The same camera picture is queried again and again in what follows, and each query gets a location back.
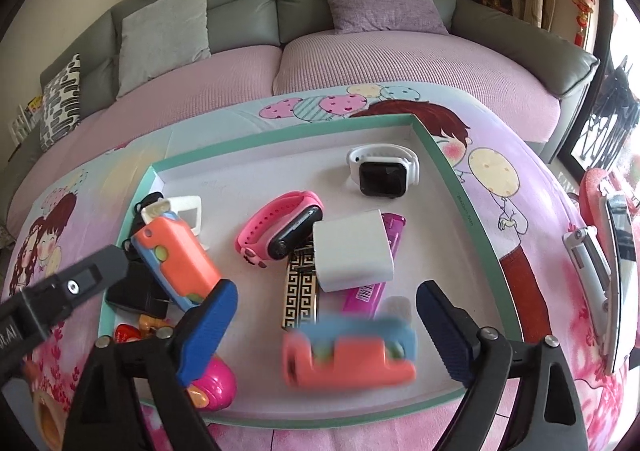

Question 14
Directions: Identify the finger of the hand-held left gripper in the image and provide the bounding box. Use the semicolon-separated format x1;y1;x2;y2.
0;245;130;384

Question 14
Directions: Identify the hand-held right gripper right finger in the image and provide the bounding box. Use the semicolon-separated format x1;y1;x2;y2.
416;279;590;451

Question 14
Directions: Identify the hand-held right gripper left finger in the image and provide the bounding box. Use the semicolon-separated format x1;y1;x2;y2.
59;278;240;451

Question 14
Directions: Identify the round pink toy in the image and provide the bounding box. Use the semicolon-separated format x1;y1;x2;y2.
186;353;237;413

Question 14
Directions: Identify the black charger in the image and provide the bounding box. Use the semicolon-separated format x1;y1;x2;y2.
106;263;173;319

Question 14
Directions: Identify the orange toy with green dots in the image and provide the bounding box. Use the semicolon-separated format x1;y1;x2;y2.
132;212;222;313

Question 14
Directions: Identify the pink lighter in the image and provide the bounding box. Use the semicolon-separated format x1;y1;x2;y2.
340;212;408;317

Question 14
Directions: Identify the gold patterned lipstick box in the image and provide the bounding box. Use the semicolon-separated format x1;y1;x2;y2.
278;243;321;331

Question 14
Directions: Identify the notched orange blue toy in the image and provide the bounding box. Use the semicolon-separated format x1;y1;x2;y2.
281;315;418;389

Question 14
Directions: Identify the pink fitness band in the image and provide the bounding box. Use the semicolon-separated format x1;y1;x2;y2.
235;190;327;271

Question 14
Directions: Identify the cream hair claw clip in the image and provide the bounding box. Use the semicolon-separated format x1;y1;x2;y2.
141;195;211;252

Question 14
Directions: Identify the white charger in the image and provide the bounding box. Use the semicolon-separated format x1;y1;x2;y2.
312;212;396;293

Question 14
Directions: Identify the teal cardboard box lid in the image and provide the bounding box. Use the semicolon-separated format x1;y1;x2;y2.
97;114;526;429

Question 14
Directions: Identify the printed blanket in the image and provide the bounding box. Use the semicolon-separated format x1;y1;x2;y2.
0;84;640;451

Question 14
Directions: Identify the white magazine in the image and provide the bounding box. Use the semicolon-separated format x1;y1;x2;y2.
9;104;33;144

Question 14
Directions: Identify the black white patterned cushion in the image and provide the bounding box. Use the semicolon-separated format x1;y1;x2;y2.
39;54;82;154

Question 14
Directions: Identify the purple sofa cover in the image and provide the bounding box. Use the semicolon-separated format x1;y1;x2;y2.
10;28;561;232

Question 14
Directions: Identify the black drying rack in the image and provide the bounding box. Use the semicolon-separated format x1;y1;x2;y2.
572;56;640;167

